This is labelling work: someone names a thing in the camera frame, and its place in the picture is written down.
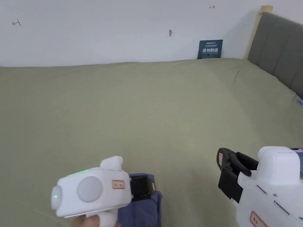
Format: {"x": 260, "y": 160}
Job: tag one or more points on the small blue object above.
{"x": 300, "y": 101}

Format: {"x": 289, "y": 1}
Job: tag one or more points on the wooden headboard frame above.
{"x": 256, "y": 21}

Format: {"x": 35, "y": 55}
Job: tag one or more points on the person's left hand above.
{"x": 86, "y": 222}

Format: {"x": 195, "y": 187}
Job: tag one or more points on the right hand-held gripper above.
{"x": 272, "y": 189}

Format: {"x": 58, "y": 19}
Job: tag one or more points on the bed with pale green sheet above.
{"x": 118, "y": 106}

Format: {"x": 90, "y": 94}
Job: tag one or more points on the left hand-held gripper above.
{"x": 90, "y": 189}

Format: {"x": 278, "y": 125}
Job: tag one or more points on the grey padded headboard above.
{"x": 279, "y": 49}

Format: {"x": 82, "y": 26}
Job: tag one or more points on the dark blue garment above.
{"x": 142, "y": 212}

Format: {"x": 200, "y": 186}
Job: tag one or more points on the dark blue sign card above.
{"x": 210, "y": 49}

